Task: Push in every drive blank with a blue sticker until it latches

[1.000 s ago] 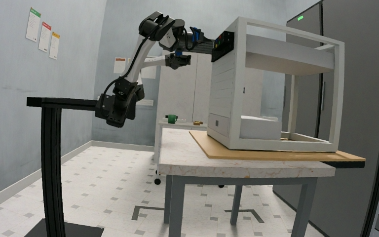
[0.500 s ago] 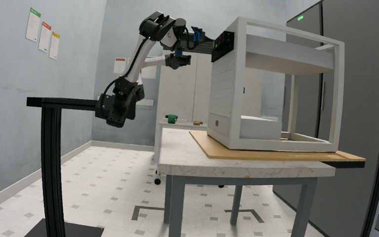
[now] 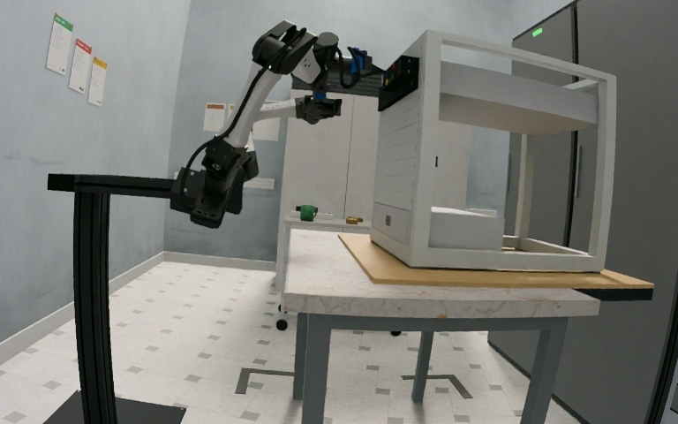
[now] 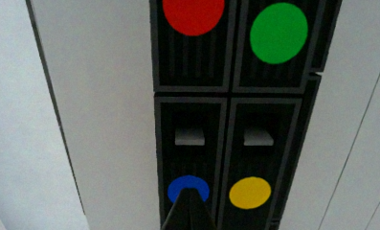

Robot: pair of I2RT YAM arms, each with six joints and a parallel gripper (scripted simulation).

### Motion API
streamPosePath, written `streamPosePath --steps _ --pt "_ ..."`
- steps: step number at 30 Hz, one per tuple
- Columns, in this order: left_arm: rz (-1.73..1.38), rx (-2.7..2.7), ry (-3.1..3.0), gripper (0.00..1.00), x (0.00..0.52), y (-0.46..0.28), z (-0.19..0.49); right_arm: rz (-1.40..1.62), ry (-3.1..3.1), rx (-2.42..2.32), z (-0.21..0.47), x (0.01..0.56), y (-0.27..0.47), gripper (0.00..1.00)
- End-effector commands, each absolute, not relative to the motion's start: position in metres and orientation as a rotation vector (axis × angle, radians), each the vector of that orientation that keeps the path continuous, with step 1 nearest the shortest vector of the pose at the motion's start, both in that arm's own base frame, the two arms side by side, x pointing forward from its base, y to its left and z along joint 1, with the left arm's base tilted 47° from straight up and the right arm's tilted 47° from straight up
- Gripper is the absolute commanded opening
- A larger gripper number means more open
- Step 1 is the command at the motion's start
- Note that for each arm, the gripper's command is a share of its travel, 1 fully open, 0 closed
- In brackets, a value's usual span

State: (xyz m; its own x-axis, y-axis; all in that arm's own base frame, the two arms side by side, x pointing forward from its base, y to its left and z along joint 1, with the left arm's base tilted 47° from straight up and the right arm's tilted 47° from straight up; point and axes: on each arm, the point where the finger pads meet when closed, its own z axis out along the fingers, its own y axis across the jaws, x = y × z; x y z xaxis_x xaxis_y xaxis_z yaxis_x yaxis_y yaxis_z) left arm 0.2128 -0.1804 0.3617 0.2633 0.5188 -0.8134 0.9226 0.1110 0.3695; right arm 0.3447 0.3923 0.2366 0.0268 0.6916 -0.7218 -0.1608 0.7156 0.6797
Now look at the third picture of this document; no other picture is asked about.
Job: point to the tan flat board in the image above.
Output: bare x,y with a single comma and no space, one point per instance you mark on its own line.
383,267

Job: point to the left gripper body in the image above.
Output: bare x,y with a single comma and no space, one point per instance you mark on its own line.
323,107

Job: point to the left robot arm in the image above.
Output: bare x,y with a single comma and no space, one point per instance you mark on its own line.
291,108

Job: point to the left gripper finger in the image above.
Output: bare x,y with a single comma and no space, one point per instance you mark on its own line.
308,103
338,108

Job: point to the white rack frame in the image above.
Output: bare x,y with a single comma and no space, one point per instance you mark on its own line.
474,96

